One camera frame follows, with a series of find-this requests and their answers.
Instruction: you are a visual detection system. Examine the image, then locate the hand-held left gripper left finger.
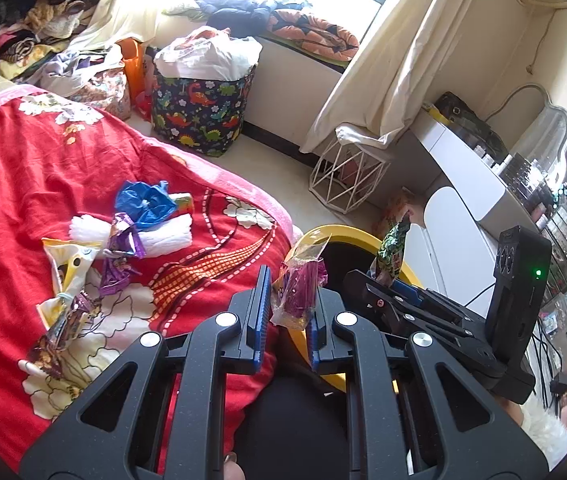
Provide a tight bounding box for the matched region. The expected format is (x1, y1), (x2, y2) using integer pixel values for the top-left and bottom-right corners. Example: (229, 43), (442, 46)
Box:
(18, 265), (274, 480)

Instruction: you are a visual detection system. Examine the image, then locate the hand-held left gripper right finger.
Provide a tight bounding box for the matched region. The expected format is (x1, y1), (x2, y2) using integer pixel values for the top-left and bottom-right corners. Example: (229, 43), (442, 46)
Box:
(306, 287), (549, 480)

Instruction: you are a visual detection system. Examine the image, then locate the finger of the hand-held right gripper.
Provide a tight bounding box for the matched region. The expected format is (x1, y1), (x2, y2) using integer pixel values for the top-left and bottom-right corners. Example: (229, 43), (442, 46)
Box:
(344, 270), (444, 336)
(392, 281), (484, 319)

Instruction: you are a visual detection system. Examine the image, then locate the purple snack packet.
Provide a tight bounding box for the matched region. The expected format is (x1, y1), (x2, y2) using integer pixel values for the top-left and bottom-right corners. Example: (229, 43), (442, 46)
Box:
(270, 232), (329, 331)

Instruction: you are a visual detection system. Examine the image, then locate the green snack wrapper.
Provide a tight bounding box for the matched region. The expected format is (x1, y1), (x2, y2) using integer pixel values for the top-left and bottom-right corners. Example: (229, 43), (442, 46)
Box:
(369, 210), (413, 288)

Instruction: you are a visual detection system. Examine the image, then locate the yellow rim black trash bin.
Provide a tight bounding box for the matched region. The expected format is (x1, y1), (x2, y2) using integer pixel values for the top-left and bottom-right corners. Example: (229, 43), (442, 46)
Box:
(283, 225), (417, 392)

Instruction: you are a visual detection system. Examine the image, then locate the white pleated paper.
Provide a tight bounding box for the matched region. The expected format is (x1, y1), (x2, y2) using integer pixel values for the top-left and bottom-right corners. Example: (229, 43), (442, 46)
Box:
(68, 211), (194, 261)

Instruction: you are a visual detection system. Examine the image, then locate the small colourful wrapper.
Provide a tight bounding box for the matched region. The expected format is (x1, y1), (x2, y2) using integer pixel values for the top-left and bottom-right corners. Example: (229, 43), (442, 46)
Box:
(172, 192), (195, 216)

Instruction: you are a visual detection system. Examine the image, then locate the purple foil wrapper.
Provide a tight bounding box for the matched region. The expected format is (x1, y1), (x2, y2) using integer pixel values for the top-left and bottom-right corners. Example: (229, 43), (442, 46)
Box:
(98, 255), (143, 297)
(103, 212), (145, 261)

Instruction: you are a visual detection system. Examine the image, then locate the blue plastic bag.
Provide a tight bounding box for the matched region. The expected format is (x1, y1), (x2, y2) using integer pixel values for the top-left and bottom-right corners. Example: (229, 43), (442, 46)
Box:
(114, 180), (180, 227)

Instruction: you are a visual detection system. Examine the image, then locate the brown snack packet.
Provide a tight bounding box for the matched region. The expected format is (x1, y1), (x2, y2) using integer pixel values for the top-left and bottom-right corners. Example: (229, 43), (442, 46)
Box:
(26, 292), (101, 378)

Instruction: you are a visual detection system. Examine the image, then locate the yellow snack packet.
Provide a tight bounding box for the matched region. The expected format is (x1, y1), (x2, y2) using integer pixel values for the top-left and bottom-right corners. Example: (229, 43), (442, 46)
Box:
(38, 237), (103, 330)

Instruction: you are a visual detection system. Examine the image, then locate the person's right forearm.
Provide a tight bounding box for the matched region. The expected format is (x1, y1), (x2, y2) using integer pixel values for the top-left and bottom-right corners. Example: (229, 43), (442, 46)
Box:
(496, 395), (567, 466)

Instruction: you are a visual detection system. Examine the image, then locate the pink floral item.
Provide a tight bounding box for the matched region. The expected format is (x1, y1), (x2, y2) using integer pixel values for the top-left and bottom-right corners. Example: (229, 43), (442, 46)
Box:
(378, 190), (424, 241)

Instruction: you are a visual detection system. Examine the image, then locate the dark clear storage box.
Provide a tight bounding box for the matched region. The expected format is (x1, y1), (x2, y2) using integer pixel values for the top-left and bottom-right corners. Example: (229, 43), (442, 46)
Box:
(498, 152), (564, 211)

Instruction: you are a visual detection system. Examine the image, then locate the white dressing table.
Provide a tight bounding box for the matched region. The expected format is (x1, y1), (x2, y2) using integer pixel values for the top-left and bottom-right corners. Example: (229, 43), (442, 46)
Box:
(378, 107), (564, 326)

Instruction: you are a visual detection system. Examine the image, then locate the dark handbag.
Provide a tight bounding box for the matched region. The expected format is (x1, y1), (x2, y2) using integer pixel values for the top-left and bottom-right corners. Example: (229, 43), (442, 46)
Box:
(433, 91), (509, 161)

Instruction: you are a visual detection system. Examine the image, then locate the small yellow object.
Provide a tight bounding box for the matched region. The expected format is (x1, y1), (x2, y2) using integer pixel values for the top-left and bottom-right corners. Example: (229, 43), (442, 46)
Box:
(423, 102), (451, 123)

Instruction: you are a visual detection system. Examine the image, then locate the dinosaur print laundry basket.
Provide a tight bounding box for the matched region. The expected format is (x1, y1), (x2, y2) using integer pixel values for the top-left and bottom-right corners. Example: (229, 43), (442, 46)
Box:
(150, 65), (256, 158)

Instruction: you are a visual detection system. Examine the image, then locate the white window seat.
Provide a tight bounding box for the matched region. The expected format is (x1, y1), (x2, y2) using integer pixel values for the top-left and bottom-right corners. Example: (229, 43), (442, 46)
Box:
(243, 35), (344, 156)

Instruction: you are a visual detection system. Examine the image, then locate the cream curtain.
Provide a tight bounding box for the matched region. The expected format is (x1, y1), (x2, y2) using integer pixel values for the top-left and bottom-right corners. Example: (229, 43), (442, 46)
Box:
(301, 0), (509, 153)
(70, 0), (164, 51)

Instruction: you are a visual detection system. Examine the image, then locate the white cloth bundle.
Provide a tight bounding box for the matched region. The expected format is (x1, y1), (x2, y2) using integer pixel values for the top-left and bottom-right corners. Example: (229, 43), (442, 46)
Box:
(154, 27), (263, 81)

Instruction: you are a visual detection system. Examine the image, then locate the red floral blanket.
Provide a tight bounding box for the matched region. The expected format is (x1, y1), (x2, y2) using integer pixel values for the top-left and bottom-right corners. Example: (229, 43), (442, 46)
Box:
(0, 85), (304, 471)

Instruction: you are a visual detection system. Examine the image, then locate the floral fabric bag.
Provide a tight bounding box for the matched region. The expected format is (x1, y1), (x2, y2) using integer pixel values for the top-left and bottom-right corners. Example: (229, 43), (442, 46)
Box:
(70, 67), (131, 121)

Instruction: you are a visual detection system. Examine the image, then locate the orange patterned quilt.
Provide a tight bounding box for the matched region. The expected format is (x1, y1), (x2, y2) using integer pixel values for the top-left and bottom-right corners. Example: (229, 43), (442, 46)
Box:
(266, 7), (361, 63)

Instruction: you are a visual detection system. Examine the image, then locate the orange bag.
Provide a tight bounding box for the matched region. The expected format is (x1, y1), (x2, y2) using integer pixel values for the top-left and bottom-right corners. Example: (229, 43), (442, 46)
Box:
(116, 38), (146, 106)

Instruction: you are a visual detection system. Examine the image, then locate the orange pink garment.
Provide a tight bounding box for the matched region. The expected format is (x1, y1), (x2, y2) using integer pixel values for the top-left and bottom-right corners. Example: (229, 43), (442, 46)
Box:
(188, 27), (229, 42)

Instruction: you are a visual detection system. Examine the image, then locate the bedding on window sill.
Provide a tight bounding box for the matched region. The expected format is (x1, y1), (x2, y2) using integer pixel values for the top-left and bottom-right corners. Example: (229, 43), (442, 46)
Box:
(196, 0), (284, 38)

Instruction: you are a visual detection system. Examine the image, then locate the lavender white garment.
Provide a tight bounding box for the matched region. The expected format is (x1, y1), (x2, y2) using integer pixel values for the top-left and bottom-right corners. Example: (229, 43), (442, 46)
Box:
(28, 45), (126, 98)

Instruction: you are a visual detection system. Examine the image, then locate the white pillow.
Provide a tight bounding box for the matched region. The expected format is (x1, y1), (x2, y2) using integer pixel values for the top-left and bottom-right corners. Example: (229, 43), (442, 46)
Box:
(163, 2), (204, 21)

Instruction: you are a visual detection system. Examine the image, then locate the wavy frame mirror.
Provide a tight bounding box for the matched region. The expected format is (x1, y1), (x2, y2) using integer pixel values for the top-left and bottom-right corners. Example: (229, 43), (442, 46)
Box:
(508, 85), (567, 191)

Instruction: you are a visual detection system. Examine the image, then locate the white wire stool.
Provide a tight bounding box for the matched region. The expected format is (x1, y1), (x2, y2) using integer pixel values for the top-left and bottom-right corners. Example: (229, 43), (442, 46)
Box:
(309, 125), (394, 216)

